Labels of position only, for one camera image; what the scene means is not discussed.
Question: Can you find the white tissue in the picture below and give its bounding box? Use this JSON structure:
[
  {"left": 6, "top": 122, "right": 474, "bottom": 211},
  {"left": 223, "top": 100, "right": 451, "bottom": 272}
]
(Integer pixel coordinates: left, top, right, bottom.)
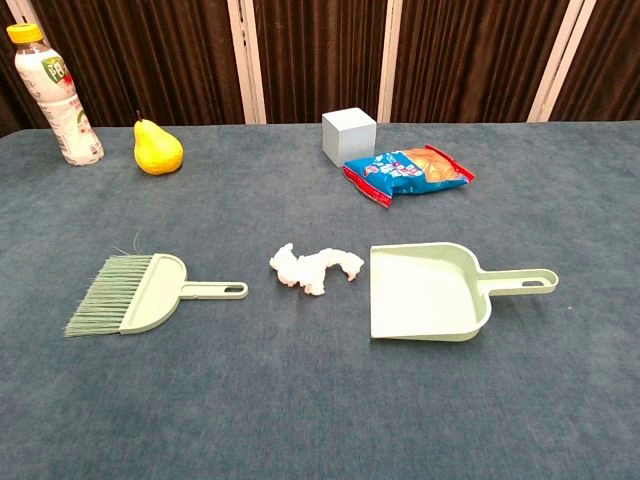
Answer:
[{"left": 268, "top": 242, "right": 366, "bottom": 297}]

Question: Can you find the light green plastic dustpan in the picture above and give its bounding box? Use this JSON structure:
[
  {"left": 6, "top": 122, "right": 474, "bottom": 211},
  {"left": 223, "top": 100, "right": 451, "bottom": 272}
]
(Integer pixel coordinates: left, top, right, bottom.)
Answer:
[{"left": 368, "top": 241, "right": 560, "bottom": 343}]

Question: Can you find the light green hand broom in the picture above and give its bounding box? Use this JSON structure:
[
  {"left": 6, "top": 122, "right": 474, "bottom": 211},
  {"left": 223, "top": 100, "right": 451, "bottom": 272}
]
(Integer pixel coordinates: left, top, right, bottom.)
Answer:
[{"left": 63, "top": 234, "right": 250, "bottom": 339}]

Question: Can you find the blue and red chips bag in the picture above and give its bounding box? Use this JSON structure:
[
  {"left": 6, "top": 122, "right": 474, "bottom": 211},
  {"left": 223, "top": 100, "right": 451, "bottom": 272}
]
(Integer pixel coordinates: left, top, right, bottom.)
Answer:
[{"left": 342, "top": 144, "right": 476, "bottom": 209}]

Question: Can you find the pale grey-blue cube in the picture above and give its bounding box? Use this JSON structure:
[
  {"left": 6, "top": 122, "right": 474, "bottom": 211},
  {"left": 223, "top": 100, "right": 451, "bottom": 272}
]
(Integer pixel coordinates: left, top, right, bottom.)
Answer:
[{"left": 321, "top": 106, "right": 377, "bottom": 169}]

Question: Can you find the yellow pear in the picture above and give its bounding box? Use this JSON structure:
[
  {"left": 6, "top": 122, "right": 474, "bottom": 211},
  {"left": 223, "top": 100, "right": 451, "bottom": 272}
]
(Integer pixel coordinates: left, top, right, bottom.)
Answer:
[{"left": 132, "top": 109, "right": 185, "bottom": 177}]

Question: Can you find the brown curtain folding screen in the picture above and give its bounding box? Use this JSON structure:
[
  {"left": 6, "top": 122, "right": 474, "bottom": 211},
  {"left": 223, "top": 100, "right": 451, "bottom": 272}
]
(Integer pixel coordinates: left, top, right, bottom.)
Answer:
[{"left": 0, "top": 0, "right": 640, "bottom": 139}]

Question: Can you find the white bottle with yellow cap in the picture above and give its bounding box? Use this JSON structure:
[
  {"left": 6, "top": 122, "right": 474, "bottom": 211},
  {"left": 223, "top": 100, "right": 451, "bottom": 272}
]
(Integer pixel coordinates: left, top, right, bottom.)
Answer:
[{"left": 5, "top": 22, "right": 105, "bottom": 167}]

